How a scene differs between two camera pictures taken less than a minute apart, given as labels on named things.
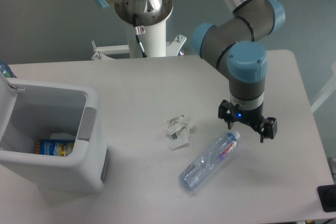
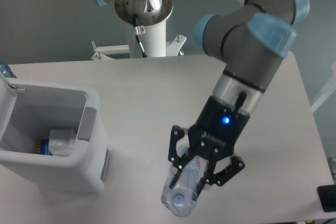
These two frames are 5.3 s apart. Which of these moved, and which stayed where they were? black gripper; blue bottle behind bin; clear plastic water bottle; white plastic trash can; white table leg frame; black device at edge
Moved: clear plastic water bottle; black gripper
Stayed: blue bottle behind bin; black device at edge; white table leg frame; white plastic trash can
